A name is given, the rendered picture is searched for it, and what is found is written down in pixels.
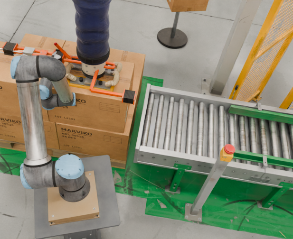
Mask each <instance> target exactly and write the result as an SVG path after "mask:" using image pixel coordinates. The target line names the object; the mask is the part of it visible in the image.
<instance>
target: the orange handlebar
mask: <svg viewBox="0 0 293 239"><path fill-rule="evenodd" d="M24 48H25V47H20V46H18V47H17V49H18V50H24ZM34 52H35V53H33V54H32V55H52V53H53V52H48V50H43V49H41V50H36V49H35V51H34ZM36 53H39V54H36ZM69 56H70V57H71V58H75V59H78V57H77V56H73V55H69ZM64 61H65V62H70V63H76V64H82V63H81V61H77V60H72V59H66V58H64ZM105 64H107V65H105V66H104V68H106V69H114V68H115V67H116V64H115V63H112V62H107V61H106V62H105ZM108 65H112V66H108ZM98 73H99V70H96V71H95V73H94V76H93V79H92V82H91V85H90V88H89V90H90V91H91V92H93V93H98V94H104V95H110V96H115V97H121V98H122V96H123V93H117V92H110V91H104V90H98V89H94V85H95V81H96V79H97V76H98Z"/></svg>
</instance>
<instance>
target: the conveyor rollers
mask: <svg viewBox="0 0 293 239"><path fill-rule="evenodd" d="M154 99H155V95H154V94H153V93H151V94H150V95H149V101H148V107H147V112H146V117H145V123H144V128H143V134H142V141H141V146H147V143H148V137H149V131H150V125H151V117H152V110H153V105H154ZM164 100H165V96H163V95H161V96H160V97H159V103H158V110H157V116H156V122H155V129H154V135H153V142H152V147H153V148H158V146H159V139H160V131H161V122H162V115H163V107H164ZM174 102H175V98H174V97H170V98H169V106H168V114H167V121H166V129H165V137H164V145H163V149H165V150H169V149H170V137H171V128H172V119H173V111H174ZM184 104H185V100H184V99H180V100H179V109H178V118H177V128H176V138H175V148H174V151H175V152H180V149H181V138H182V126H183V115H184ZM194 106H195V102H194V101H189V112H188V125H187V138H186V151H185V153H186V154H192V138H193V122H194ZM204 108H205V104H204V103H203V102H200V103H199V108H198V137H197V156H203V136H204ZM214 113H215V105H214V104H210V105H209V110H208V157H210V158H214ZM258 119H259V118H258ZM268 121H269V129H270V138H271V146H272V154H273V156H276V157H279V151H278V144H277V136H276V129H275V121H272V120H268ZM278 123H279V130H280V137H281V143H282V151H283V157H284V158H287V159H290V154H289V148H288V142H287V135H286V129H285V123H283V122H278ZM288 125H289V131H290V137H291V143H292V149H293V124H288ZM259 129H260V139H261V150H262V154H263V155H268V147H267V138H266V130H265V120H264V119H259ZM249 131H250V144H251V152H252V153H257V142H256V131H255V118H254V117H249ZM239 135H240V150H241V151H246V129H245V116H243V115H239ZM229 144H231V145H233V146H234V147H235V149H236V137H235V114H232V113H229ZM224 146H225V108H224V106H219V108H218V156H219V155H220V151H221V149H222V147H224Z"/></svg>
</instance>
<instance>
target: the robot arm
mask: <svg viewBox="0 0 293 239"><path fill-rule="evenodd" d="M56 53H57V52H55V53H54V54H53V55H52V56H48V55H24V56H23V55H21V56H15V57H13V59H12V61H11V64H10V75H11V77H12V79H15V80H16V84H17V90H18V97H19V106H20V113H21V120H22V127H23V134H24V141H25V148H26V155H27V157H26V158H25V159H24V163H22V164H21V166H20V178H21V182H22V185H23V186H24V187H25V188H26V189H39V188H50V187H59V188H58V189H59V193H60V196H61V197H62V198H63V199H64V200H66V201H68V202H78V201H81V200H83V199H84V198H85V197H86V196H87V195H88V194H89V192H90V182H89V180H88V178H87V177H86V176H85V171H84V165H83V163H82V161H81V159H80V158H79V157H77V156H75V155H72V154H70V155H69V154H67V155H63V156H61V157H60V158H59V159H58V160H57V161H52V158H51V156H50V155H48V154H47V146H46V138H45V130H44V121H43V113H42V107H43V108H44V109H46V110H52V109H54V108H55V107H62V106H75V105H76V95H75V93H73V92H71V90H70V87H69V84H68V82H67V79H66V68H65V66H64V64H63V63H62V62H61V61H60V60H58V59H59V58H61V56H59V55H57V54H56ZM39 78H41V79H40V81H39ZM53 86H54V88H55V90H56V92H57V93H56V94H53V93H52V87H53Z"/></svg>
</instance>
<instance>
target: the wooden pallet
mask: <svg viewBox="0 0 293 239"><path fill-rule="evenodd" d="M140 93H141V89H140ZM139 97H140V94H139ZM134 122H135V120H134ZM133 127H134V123H133ZM132 131H133V129H132ZM0 147H1V148H7V149H12V150H18V151H23V152H26V148H25V143H19V142H14V141H8V140H3V139H0ZM47 154H48V155H50V156H53V157H58V158H60V157H61V156H63V155H67V154H69V155H70V154H72V155H75V156H77V157H79V158H84V157H92V156H93V155H88V154H82V153H77V152H71V151H65V150H60V149H54V148H49V147H47ZM110 162H111V167H115V168H121V169H125V167H126V162H127V158H126V161H122V160H117V159H111V158H110Z"/></svg>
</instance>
